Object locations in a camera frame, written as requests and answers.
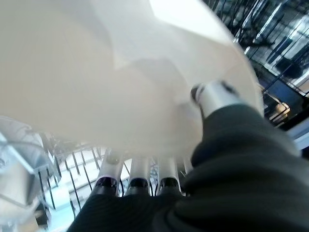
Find right robot hand dark palm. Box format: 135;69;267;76
65;80;309;232

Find cream ceramic plate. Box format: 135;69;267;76
0;0;264;159

